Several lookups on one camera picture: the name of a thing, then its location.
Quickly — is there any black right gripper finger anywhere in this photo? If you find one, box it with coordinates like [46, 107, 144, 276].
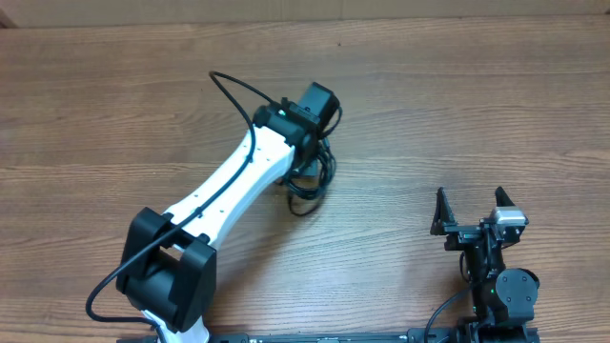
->
[430, 187, 457, 235]
[495, 187, 515, 207]

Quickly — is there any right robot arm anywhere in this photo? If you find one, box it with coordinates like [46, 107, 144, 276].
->
[423, 187, 540, 343]

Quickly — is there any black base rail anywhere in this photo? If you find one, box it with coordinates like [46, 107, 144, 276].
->
[116, 328, 540, 343]

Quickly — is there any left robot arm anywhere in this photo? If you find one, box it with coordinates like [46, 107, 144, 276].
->
[116, 83, 342, 342]

